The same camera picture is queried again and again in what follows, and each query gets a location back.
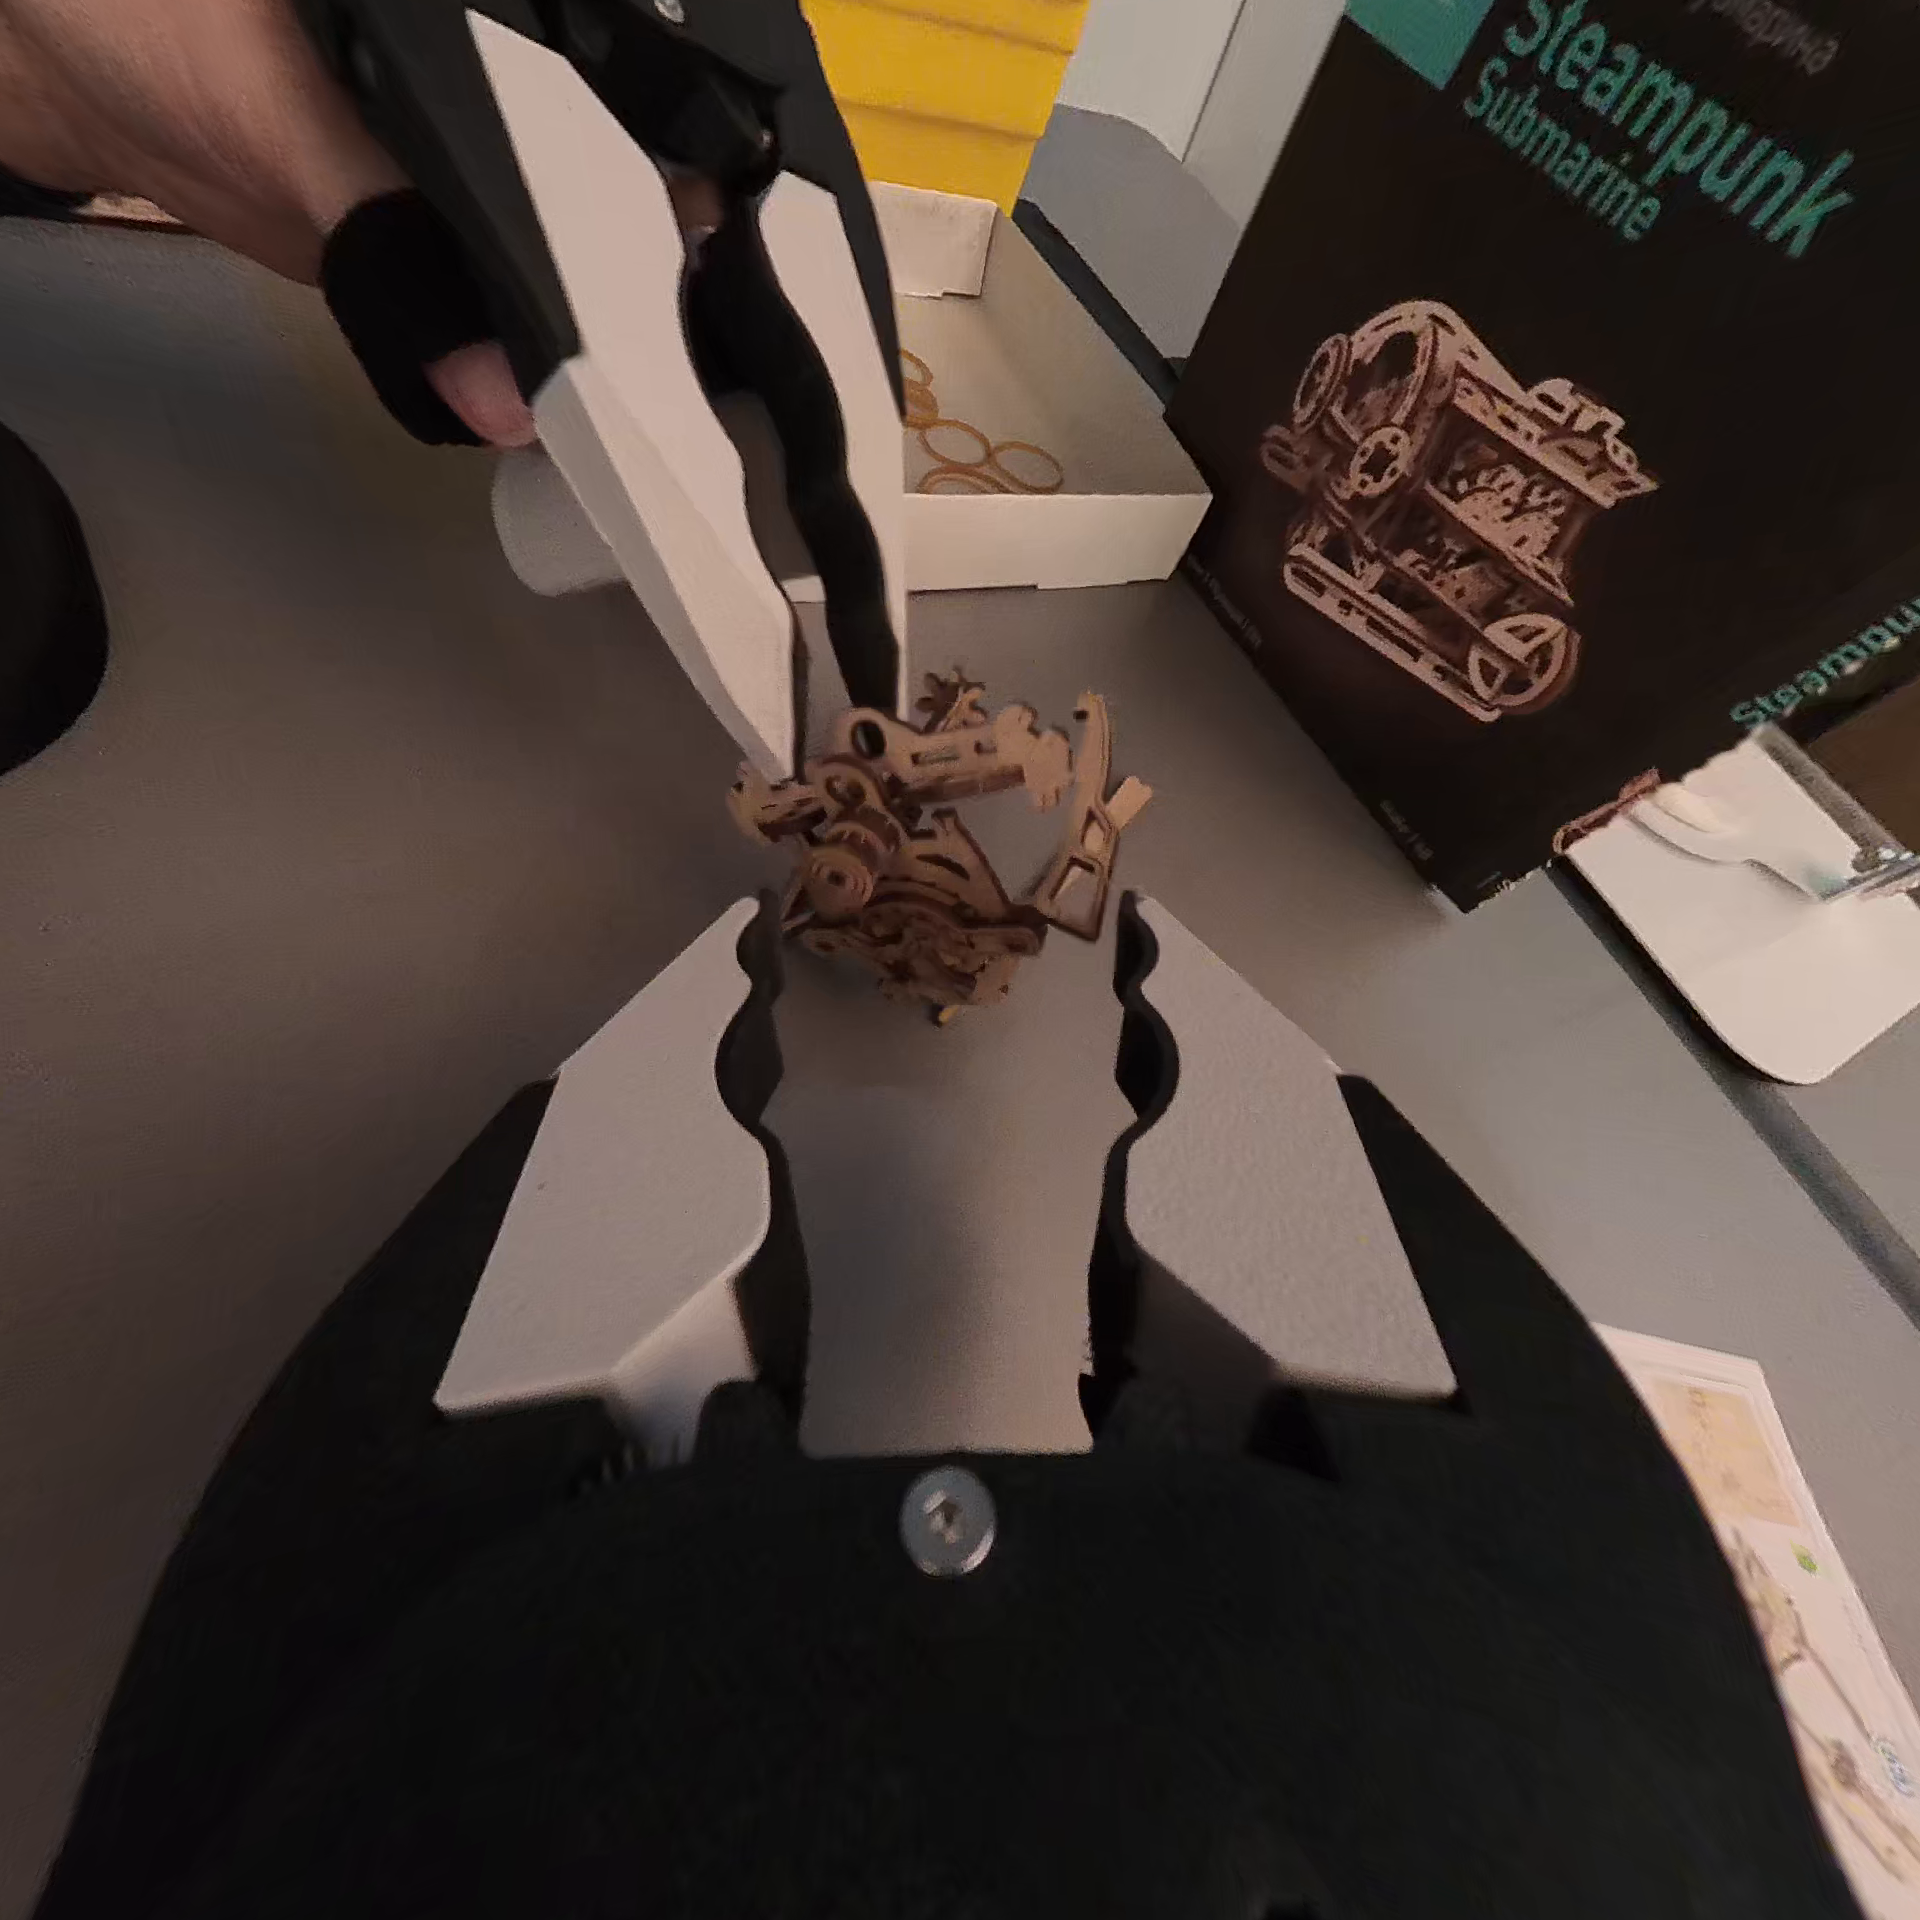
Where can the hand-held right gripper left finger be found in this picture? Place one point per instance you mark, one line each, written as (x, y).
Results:
(600, 1197)

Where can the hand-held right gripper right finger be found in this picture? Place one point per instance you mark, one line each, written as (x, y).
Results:
(1276, 1197)

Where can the white rounded base plate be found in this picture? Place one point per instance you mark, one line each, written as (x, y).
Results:
(1756, 961)

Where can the black padded cushion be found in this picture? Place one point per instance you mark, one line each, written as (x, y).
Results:
(45, 598)

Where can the black model kit box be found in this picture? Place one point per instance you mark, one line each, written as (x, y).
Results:
(1499, 298)

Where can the yellow plastic bin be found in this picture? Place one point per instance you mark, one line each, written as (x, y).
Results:
(944, 88)

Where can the white cardboard box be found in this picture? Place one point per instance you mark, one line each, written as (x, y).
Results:
(1048, 539)

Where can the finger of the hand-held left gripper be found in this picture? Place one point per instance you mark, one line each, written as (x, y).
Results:
(632, 375)
(863, 493)

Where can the person's left hand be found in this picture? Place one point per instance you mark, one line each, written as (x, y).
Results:
(151, 103)

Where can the thin metal rod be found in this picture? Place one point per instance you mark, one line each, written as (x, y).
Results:
(1875, 867)

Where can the printed instruction sheet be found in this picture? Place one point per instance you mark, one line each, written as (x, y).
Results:
(1801, 1621)

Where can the wooden gear model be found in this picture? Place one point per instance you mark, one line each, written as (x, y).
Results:
(902, 885)

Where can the pile of rubber bands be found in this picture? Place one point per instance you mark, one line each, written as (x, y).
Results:
(974, 449)

